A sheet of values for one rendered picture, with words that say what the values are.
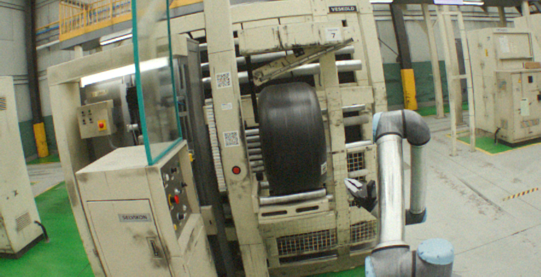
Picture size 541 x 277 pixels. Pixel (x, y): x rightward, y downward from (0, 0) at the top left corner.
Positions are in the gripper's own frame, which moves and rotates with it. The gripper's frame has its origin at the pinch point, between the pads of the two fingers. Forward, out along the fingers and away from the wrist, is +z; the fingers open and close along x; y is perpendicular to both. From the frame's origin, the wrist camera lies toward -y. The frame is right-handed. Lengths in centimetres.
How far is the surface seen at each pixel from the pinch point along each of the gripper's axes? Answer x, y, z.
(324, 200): -3.3, 20.4, 5.7
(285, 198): -15.6, 21.2, 20.7
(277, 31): 38, -21, 81
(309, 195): -7.1, 19.3, 13.0
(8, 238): -212, 183, 231
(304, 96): 9.8, -17.9, 38.6
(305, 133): -2.1, -12.4, 26.4
